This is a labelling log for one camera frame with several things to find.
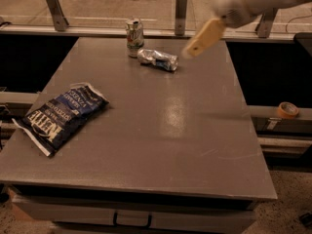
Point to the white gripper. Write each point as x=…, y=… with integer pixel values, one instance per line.
x=234, y=8

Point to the crushed silver redbull can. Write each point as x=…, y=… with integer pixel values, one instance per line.
x=156, y=58

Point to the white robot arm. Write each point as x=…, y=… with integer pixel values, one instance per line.
x=270, y=4

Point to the white green 7up can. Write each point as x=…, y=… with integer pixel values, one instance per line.
x=134, y=34

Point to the orange tape roll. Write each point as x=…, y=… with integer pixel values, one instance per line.
x=287, y=110

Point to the blue kettle chips bag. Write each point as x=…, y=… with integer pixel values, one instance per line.
x=57, y=120

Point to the white drawer front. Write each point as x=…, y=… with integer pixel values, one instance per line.
x=82, y=216

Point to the middle metal rail bracket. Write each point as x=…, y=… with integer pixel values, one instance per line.
x=180, y=16

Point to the metal rail bracket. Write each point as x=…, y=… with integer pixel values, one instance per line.
x=263, y=29
x=180, y=16
x=59, y=20

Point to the right metal rail bracket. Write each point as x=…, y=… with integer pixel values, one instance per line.
x=263, y=29

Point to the left metal rail bracket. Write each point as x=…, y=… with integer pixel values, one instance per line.
x=59, y=20

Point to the horizontal metal window rail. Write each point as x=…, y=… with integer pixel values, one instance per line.
x=241, y=36

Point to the black drawer handle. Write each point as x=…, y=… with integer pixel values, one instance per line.
x=132, y=219

